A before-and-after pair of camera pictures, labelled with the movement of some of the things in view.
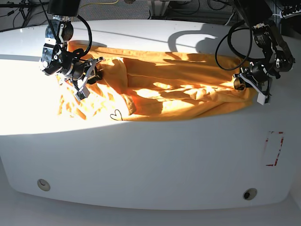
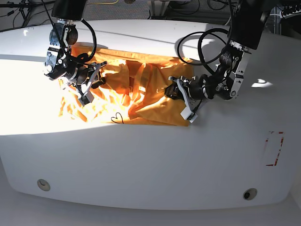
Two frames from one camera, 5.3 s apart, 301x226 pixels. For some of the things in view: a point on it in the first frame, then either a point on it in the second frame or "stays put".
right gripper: [255, 73] -> [191, 89]
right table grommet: [249, 194] stays put
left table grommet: [43, 184] stays put
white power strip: [293, 14] stays put
